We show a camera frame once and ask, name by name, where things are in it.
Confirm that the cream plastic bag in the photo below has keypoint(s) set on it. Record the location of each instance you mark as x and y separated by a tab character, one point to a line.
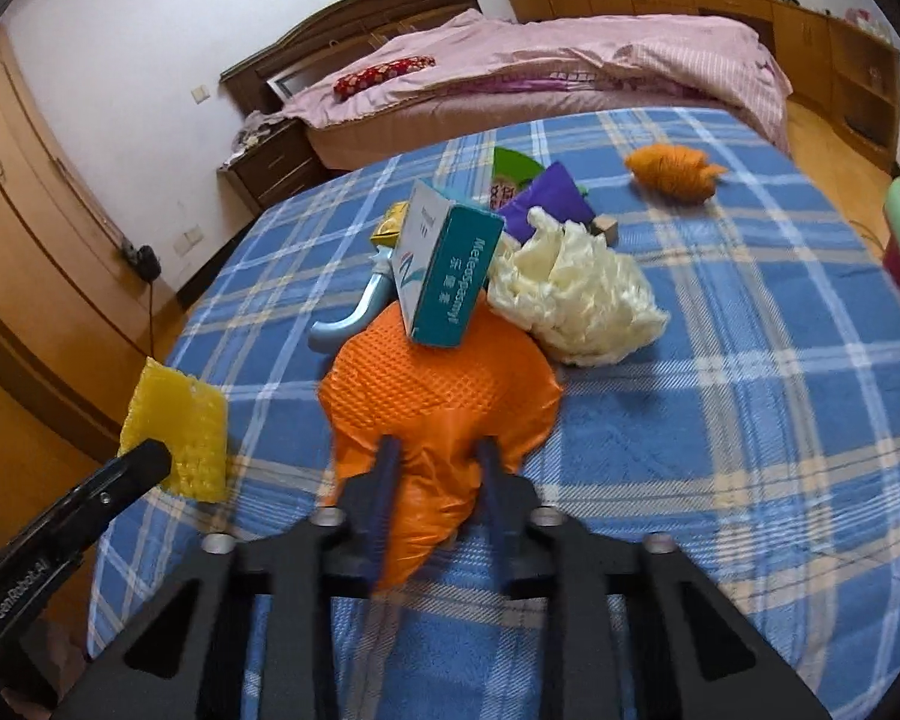
577	292

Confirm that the black wall charger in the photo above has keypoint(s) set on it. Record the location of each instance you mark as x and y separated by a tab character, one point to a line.
146	261

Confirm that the dark wooden bed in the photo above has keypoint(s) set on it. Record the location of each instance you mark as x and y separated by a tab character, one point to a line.
322	30

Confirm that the pink quilt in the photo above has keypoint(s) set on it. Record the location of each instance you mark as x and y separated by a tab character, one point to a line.
570	52

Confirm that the small knotted orange bag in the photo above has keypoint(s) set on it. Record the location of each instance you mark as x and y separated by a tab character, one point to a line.
671	169

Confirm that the dark wooden nightstand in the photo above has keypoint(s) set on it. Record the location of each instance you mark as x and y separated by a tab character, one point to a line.
277	169

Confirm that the red floral pillow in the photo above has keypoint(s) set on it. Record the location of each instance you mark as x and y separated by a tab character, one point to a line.
382	75

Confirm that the wall light switch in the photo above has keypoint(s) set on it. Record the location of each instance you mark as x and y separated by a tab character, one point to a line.
199	94

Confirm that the white wall socket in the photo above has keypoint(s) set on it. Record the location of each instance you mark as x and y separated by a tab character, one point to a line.
187	240

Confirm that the purple snack packet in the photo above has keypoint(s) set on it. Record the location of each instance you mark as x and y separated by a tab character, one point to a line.
547	191

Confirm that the blue plaid blanket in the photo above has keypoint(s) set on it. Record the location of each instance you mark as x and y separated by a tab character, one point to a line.
720	405

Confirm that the yellow packet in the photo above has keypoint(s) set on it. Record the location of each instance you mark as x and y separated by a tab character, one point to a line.
390	229

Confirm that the yellow foam piece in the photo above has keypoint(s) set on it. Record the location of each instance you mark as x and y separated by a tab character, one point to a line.
176	420

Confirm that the green snack packet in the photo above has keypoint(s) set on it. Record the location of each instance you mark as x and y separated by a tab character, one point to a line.
514	165

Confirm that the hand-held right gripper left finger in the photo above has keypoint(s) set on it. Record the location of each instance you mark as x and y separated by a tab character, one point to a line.
386	480

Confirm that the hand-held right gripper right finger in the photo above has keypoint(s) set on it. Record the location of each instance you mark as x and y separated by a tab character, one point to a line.
489	469

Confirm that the crumpled cloth on nightstand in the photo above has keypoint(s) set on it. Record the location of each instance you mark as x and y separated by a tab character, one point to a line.
255	135

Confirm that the light wooden wardrobe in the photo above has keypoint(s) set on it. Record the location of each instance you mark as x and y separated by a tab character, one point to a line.
37	240

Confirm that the teal and white medicine box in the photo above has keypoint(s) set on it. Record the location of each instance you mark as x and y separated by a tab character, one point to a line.
450	270

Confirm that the light wooden desk cabinet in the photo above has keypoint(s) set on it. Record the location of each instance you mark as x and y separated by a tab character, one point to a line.
802	37

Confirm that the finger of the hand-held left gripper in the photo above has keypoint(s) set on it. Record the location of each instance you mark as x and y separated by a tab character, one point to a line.
135	465

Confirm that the small wooden block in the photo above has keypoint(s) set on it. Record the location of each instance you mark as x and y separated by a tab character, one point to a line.
606	230

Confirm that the orange plastic bag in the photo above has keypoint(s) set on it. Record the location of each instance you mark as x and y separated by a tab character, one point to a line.
435	405

